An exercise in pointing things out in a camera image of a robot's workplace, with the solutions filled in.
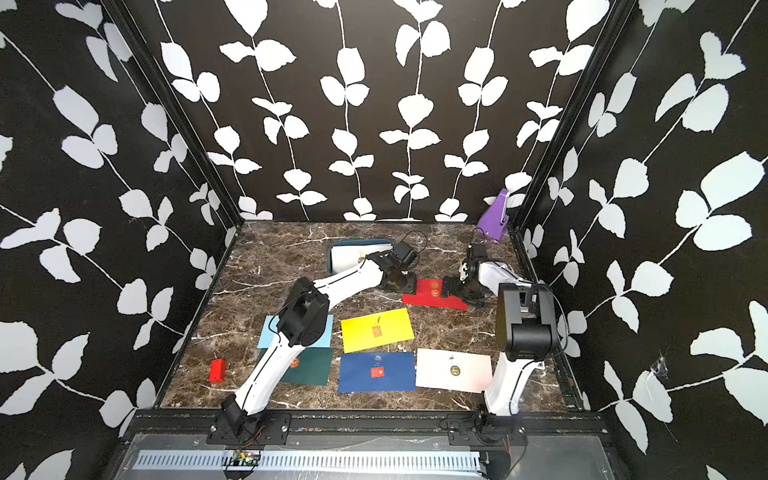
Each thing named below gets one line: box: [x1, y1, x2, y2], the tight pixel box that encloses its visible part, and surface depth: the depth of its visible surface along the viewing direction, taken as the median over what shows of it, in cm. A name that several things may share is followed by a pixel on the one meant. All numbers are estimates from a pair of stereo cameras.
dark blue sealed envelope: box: [338, 352, 416, 393], surface depth 86 cm
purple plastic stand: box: [477, 188, 509, 241], surface depth 116 cm
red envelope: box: [402, 278, 469, 311], surface depth 103 cm
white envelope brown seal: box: [331, 244, 393, 273], surface depth 106 cm
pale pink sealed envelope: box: [416, 348, 493, 393], surface depth 88 cm
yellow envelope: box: [341, 308, 415, 354], surface depth 94 cm
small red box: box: [209, 358, 227, 384], surface depth 85 cm
